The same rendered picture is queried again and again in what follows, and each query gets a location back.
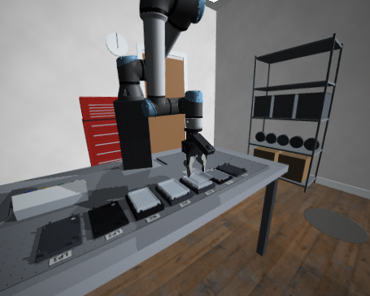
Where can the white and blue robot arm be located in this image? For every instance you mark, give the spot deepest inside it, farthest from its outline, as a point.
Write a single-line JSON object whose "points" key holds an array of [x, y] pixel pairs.
{"points": [[159, 38]]}

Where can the grey operator panel with coloured buttons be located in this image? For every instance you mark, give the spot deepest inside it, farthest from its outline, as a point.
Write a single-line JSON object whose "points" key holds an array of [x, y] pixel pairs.
{"points": [[47, 199]]}

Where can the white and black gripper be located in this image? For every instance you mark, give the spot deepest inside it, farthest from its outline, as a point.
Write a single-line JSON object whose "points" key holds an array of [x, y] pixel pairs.
{"points": [[190, 149]]}

